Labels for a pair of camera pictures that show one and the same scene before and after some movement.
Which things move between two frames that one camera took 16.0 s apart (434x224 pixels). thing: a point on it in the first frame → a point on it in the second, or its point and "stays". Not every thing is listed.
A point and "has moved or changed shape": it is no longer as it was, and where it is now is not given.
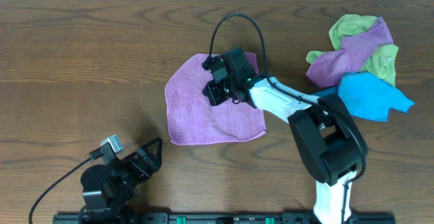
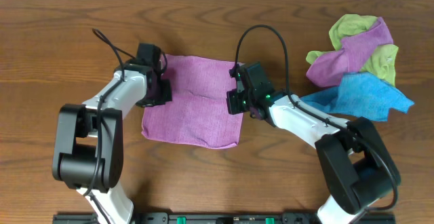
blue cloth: [367, 97] stays
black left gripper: [136, 162] → [160, 93]
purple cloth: [191, 118] has moved or changed shape
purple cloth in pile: [326, 69] stays
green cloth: [382, 62] stays
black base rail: [211, 218] stays
